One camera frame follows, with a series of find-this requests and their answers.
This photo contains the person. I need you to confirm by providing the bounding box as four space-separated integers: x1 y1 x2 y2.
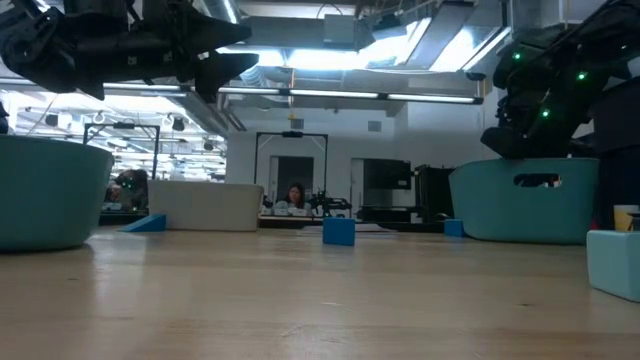
273 181 314 211
106 168 150 212

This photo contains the round silver ventilation duct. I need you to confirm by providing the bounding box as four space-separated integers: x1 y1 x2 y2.
202 0 240 24

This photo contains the dark blue wedge block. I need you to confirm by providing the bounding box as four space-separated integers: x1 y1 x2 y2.
118 213 168 234

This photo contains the light blue cube block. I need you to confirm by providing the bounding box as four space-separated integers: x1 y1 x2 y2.
586 229 640 304

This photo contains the teal plastic tub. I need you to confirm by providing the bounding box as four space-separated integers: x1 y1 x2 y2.
0 134 115 253

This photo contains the teal bin with handle holes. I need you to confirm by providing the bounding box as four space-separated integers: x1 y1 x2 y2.
448 157 600 246

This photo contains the grey ceiling box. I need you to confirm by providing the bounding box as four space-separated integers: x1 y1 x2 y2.
322 13 357 45

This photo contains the black tower cabinet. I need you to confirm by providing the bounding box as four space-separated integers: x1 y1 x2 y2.
412 163 454 224

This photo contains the black wall monitor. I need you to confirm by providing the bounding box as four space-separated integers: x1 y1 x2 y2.
363 158 413 191

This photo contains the light grey plastic bin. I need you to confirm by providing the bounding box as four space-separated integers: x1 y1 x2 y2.
147 179 265 233

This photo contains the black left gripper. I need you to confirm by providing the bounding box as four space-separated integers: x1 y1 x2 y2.
64 0 260 104

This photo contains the black background rig frame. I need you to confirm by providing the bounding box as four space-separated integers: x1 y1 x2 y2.
253 130 330 219
82 122 162 181

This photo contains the dark grey door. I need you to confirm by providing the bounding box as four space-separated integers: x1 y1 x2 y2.
276 155 316 218

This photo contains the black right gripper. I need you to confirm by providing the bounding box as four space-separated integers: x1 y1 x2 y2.
481 27 601 160

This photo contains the long ceiling light strip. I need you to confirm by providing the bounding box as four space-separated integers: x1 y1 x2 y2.
102 82 484 106

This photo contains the dark blue triangular block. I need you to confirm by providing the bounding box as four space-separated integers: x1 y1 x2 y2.
322 216 357 248

